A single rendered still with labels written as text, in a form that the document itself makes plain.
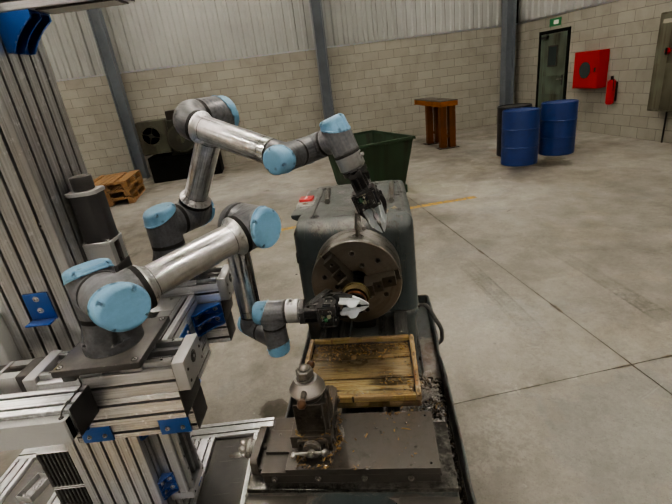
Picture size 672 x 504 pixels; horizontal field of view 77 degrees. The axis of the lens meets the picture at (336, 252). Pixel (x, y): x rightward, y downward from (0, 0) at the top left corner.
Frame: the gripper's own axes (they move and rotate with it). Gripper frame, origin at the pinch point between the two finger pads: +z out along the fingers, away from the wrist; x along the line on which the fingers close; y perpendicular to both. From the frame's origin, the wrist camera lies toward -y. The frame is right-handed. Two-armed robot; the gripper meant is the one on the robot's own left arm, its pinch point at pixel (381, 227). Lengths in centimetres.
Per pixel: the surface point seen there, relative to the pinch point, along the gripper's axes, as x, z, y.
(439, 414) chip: -9, 74, 1
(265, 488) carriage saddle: -40, 27, 57
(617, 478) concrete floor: 46, 153, -19
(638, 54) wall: 451, 134, -760
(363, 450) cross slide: -18, 30, 52
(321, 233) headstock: -24.5, 1.7, -25.2
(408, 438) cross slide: -8, 33, 49
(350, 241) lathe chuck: -12.6, 3.5, -9.3
